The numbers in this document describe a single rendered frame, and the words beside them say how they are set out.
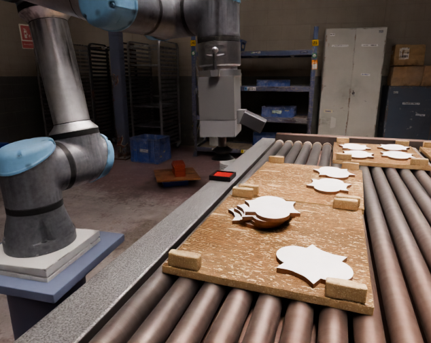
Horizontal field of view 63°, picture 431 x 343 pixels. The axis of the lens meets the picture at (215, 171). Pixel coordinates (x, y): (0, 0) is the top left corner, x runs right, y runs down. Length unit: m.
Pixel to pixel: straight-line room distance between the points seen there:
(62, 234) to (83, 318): 0.29
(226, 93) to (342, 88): 4.91
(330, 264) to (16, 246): 0.62
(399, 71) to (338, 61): 0.86
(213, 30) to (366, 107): 5.00
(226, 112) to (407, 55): 5.20
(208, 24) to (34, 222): 0.53
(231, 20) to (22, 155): 0.48
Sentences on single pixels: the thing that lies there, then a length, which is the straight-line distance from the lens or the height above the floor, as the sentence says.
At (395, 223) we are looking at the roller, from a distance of 0.96.
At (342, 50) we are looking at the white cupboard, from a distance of 5.48.
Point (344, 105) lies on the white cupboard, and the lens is 5.50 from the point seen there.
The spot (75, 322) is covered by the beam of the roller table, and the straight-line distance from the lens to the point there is 0.59.
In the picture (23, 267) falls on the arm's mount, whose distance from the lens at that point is 0.81.
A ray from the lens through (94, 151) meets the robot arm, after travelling 0.89.
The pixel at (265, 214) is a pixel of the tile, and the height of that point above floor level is 0.98.
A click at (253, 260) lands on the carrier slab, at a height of 0.94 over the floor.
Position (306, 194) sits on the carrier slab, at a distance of 1.03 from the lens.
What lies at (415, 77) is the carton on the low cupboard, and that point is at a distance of 5.78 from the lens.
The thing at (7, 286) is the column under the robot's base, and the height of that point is 0.87.
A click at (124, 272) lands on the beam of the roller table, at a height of 0.91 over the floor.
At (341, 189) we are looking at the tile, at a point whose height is 0.95.
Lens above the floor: 1.26
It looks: 15 degrees down
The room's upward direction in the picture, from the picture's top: straight up
